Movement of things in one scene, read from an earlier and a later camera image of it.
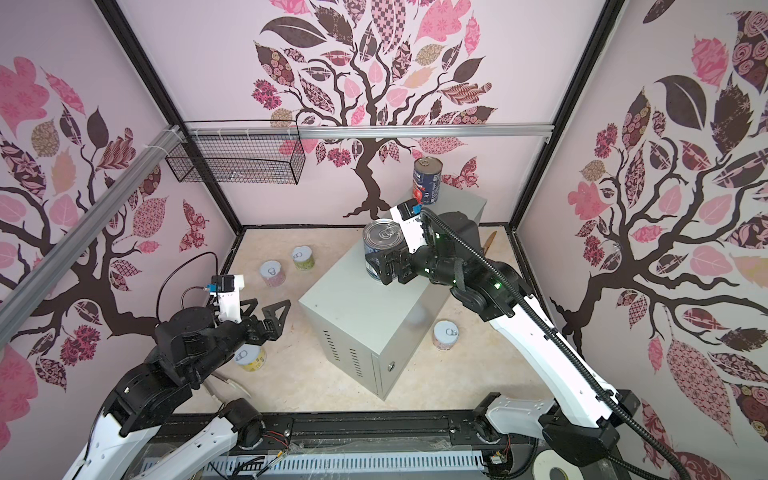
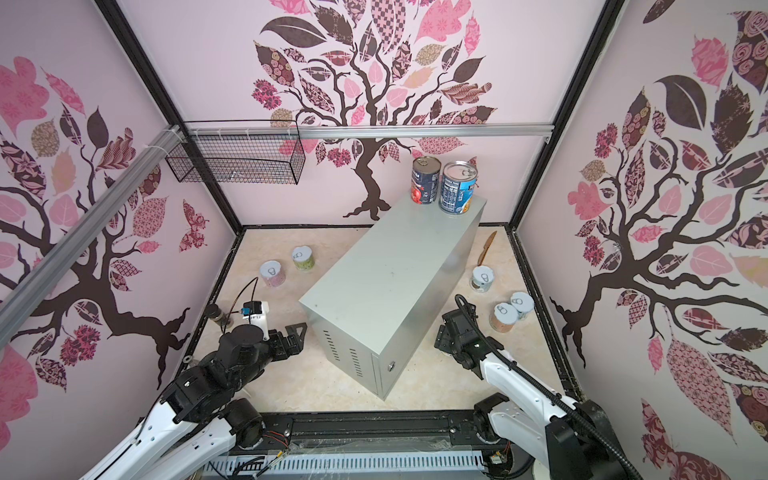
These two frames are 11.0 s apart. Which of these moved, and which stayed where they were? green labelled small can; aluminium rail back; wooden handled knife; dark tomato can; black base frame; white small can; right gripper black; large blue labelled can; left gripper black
Moved: left gripper black; right gripper black; large blue labelled can
Stayed: wooden handled knife; white small can; dark tomato can; green labelled small can; aluminium rail back; black base frame
